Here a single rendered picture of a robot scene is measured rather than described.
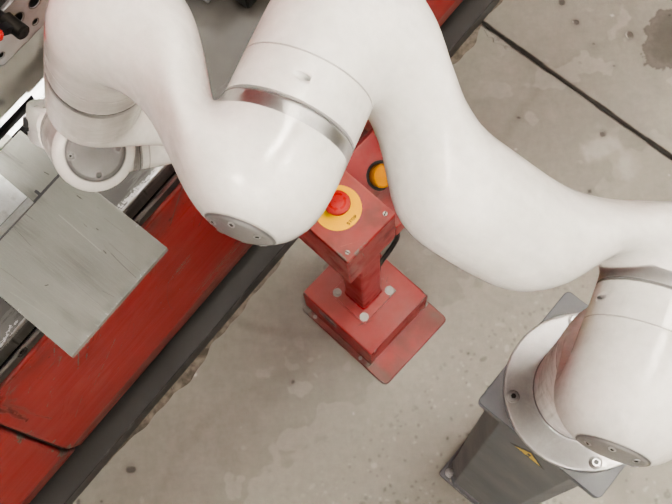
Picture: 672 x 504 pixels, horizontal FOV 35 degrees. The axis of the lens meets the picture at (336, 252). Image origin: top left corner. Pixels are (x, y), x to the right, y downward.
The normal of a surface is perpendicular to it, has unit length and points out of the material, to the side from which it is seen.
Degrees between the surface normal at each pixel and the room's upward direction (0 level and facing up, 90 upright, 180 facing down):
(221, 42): 0
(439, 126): 33
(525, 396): 0
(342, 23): 22
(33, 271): 0
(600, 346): 48
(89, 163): 38
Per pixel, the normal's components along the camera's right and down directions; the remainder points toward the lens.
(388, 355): -0.04, -0.29
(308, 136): 0.44, -0.06
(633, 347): -0.36, -0.37
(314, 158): 0.64, 0.10
